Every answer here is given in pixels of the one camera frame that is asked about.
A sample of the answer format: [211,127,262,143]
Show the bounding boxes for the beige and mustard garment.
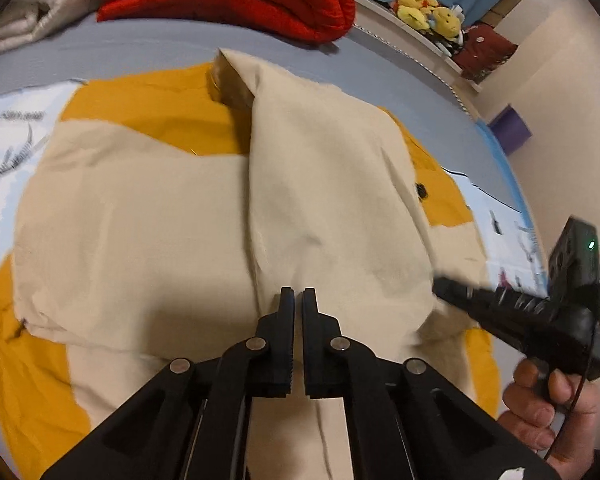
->
[0,50,500,479]

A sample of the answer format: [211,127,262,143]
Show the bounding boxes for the purple box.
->
[489,105,532,155]

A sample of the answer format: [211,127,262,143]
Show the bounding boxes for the light blue printed bed runner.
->
[0,80,84,266]

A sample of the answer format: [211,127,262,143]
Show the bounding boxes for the black cable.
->
[543,324,598,461]

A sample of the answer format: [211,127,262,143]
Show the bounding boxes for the dark red bag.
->
[453,23,518,84]

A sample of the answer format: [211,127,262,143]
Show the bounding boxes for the person's right hand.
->
[498,359,600,479]

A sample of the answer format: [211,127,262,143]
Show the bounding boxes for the yellow plush toys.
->
[390,0,465,46]

